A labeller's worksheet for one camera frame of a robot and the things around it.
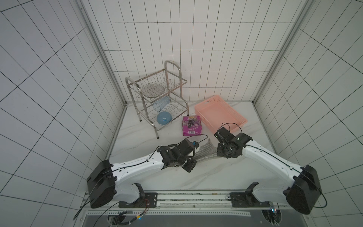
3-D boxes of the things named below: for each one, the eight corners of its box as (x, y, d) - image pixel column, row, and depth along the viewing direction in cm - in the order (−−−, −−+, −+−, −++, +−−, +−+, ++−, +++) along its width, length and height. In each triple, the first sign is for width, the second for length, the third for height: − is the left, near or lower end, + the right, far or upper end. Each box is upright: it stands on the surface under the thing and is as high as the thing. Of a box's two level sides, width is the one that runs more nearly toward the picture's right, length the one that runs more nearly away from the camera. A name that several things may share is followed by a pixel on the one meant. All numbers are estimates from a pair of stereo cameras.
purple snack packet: (181, 136, 99) (181, 133, 95) (181, 119, 109) (181, 115, 105) (201, 136, 99) (202, 133, 95) (199, 119, 109) (200, 115, 105)
